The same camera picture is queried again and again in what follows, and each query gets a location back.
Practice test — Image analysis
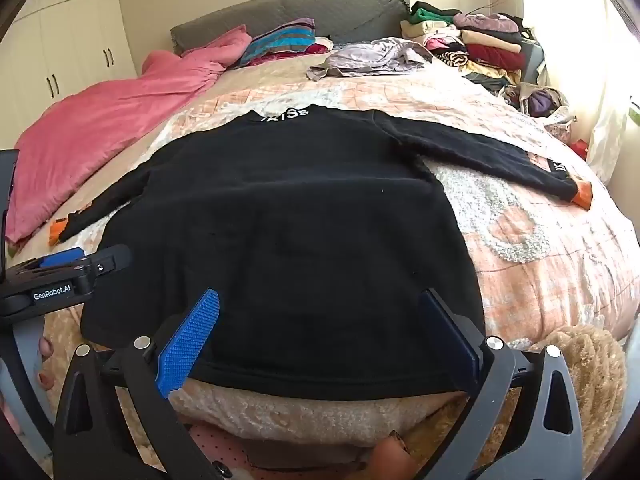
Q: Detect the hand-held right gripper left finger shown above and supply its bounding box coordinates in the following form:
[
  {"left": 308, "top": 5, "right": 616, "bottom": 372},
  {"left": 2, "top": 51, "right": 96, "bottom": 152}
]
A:
[{"left": 52, "top": 287, "right": 222, "bottom": 480}]

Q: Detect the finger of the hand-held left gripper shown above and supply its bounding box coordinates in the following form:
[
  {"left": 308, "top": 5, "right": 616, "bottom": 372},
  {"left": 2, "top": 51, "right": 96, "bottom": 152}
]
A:
[
  {"left": 91, "top": 244, "right": 133, "bottom": 276},
  {"left": 9, "top": 247, "right": 85, "bottom": 272}
]

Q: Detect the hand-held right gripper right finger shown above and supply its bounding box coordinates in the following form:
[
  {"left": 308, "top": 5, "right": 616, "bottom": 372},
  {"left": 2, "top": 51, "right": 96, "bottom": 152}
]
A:
[{"left": 415, "top": 287, "right": 585, "bottom": 480}]

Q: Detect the black sweater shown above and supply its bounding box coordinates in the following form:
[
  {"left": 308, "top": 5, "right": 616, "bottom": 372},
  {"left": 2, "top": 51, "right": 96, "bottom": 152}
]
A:
[{"left": 49, "top": 105, "right": 594, "bottom": 402}]

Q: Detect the basket of clothes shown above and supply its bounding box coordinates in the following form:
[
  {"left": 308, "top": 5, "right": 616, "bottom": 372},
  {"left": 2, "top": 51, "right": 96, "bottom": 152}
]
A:
[{"left": 502, "top": 82, "right": 577, "bottom": 130}]

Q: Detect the pile of folded clothes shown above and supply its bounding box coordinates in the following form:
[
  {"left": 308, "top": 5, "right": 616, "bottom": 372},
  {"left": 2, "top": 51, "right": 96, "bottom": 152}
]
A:
[{"left": 400, "top": 2, "right": 535, "bottom": 97}]

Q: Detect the person's left hand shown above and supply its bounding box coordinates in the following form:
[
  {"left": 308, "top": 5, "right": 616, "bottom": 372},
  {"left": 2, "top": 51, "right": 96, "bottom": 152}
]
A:
[{"left": 36, "top": 335, "right": 56, "bottom": 392}]

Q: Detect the pink dotted cloth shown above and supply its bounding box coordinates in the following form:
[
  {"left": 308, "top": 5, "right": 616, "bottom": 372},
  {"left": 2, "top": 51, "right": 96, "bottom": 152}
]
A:
[{"left": 189, "top": 421, "right": 253, "bottom": 467}]

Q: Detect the pink quilt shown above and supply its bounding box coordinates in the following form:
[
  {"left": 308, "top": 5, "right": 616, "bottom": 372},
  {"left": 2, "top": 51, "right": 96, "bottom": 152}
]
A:
[{"left": 7, "top": 25, "right": 253, "bottom": 247}]

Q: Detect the brown rounded object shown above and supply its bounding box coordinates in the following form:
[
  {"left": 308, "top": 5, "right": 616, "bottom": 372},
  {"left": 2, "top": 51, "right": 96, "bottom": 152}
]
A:
[{"left": 370, "top": 431, "right": 417, "bottom": 480}]

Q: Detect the tan knitted cloth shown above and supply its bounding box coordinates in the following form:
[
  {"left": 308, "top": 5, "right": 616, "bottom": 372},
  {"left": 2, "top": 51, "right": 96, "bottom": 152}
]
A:
[{"left": 525, "top": 324, "right": 629, "bottom": 478}]

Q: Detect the cream wardrobe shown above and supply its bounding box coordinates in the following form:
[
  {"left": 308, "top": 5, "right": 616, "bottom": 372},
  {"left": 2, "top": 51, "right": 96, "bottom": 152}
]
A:
[{"left": 0, "top": 0, "right": 139, "bottom": 142}]

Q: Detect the striped folded garment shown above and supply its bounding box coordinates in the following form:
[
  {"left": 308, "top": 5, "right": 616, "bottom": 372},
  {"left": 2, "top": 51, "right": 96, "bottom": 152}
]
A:
[{"left": 239, "top": 17, "right": 317, "bottom": 67}]

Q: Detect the crumpled lavender garment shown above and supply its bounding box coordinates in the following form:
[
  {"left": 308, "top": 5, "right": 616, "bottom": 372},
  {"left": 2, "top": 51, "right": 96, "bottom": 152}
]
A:
[{"left": 306, "top": 36, "right": 435, "bottom": 82}]

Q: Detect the magenta folded garment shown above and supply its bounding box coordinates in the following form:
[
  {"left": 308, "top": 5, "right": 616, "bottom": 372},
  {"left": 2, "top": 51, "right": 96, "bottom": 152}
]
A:
[{"left": 280, "top": 37, "right": 334, "bottom": 60}]

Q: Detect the white curtain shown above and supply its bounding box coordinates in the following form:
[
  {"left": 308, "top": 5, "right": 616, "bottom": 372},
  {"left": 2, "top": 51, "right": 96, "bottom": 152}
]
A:
[{"left": 515, "top": 0, "right": 640, "bottom": 183}]

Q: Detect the grey padded headboard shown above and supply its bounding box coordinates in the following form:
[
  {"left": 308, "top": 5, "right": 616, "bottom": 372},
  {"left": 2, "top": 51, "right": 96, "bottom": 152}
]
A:
[{"left": 170, "top": 0, "right": 412, "bottom": 57}]

